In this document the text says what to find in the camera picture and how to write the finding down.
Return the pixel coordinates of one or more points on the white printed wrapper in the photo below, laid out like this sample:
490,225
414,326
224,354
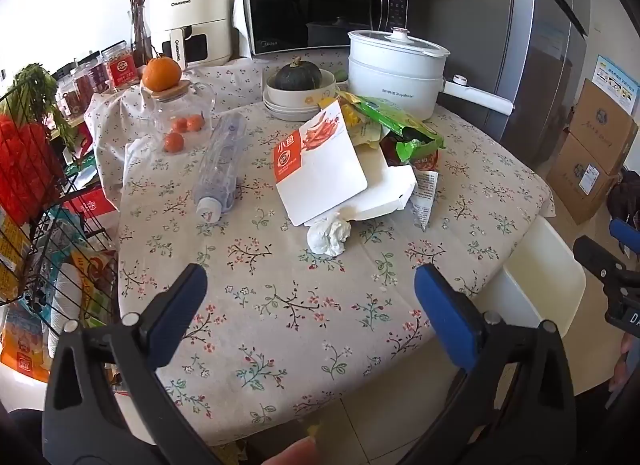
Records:
425,195

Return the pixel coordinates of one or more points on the white air fryer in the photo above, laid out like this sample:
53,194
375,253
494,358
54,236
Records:
192,10

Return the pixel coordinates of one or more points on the person's left hand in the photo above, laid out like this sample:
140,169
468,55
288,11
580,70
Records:
295,452

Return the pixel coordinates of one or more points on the white tissue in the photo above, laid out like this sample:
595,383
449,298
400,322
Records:
330,235

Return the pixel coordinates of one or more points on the green snack bag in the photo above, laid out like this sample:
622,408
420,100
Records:
400,122

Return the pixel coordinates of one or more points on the blue wall poster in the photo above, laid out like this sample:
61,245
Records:
617,82

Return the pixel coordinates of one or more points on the dark bag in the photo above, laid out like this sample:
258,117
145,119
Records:
622,200

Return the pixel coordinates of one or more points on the large orange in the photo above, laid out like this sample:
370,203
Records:
161,72

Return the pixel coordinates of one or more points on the grey refrigerator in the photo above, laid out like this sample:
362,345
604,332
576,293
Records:
520,45

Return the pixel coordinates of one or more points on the small orange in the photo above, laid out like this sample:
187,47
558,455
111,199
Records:
195,123
179,124
173,141

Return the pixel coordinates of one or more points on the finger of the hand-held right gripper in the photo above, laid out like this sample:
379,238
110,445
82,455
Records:
625,231
592,255

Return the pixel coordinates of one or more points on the red mesh bag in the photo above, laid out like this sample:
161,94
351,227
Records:
25,170

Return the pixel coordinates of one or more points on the person's right hand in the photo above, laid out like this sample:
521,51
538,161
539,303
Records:
625,370

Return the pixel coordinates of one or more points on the glass vase with bare branches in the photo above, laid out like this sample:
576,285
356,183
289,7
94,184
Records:
140,20

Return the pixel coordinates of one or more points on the yellow wrapper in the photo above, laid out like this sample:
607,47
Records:
362,127

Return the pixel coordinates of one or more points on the dark green squash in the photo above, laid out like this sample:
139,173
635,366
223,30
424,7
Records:
299,76

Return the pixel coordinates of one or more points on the red flat box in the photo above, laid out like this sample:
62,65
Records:
92,202

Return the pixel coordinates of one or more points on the white trash bin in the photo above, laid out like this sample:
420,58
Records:
535,275

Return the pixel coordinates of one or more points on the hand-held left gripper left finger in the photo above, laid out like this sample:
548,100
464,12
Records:
182,295

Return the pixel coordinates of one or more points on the brown cardboard box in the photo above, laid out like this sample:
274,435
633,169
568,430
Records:
580,180
605,125

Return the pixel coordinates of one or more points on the plain white cardboard box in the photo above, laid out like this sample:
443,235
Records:
385,185

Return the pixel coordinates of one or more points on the red and white food box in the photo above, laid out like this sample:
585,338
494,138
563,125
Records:
325,170

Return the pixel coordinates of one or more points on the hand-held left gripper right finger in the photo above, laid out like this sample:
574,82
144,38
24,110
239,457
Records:
445,310

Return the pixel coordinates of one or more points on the white electric pot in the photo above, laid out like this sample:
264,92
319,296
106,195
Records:
395,75

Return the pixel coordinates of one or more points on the green leafy vegetable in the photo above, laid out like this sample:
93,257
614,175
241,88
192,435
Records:
42,95

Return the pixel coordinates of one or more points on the stack of white bowls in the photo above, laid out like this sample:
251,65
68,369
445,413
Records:
300,100

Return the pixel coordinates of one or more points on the black and white microwave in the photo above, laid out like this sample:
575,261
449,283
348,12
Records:
320,2

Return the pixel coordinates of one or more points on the red label jar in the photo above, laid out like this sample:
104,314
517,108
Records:
92,77
120,65

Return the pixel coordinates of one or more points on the glass jar with wooden lid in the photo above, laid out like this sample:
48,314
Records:
182,105

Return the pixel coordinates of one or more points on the orange printed bag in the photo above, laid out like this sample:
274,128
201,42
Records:
22,340

